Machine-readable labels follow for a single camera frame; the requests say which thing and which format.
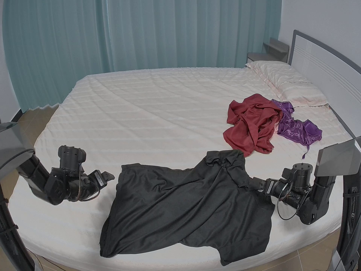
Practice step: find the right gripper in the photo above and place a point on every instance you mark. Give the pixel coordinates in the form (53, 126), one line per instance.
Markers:
(258, 184)

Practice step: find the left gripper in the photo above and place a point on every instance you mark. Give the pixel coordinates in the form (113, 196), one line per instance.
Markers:
(91, 183)

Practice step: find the black T-shirt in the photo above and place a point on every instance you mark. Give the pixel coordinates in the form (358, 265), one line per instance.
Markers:
(183, 207)

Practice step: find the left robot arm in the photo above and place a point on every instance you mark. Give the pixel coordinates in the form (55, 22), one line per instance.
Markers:
(56, 192)

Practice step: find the dark red garment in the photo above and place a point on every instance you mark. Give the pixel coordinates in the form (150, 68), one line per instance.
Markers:
(248, 128)

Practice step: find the purple garment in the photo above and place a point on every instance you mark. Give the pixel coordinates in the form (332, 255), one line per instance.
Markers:
(299, 128)

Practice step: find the bed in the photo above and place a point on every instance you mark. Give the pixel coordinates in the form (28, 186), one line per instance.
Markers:
(155, 117)

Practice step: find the cream pillow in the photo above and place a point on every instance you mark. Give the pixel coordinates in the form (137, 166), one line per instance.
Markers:
(287, 80)

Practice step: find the grey bedside table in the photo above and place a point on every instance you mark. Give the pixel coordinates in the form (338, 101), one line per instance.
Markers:
(268, 56)

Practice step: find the blue-green curtain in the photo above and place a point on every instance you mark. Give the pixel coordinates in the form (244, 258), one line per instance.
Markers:
(141, 24)

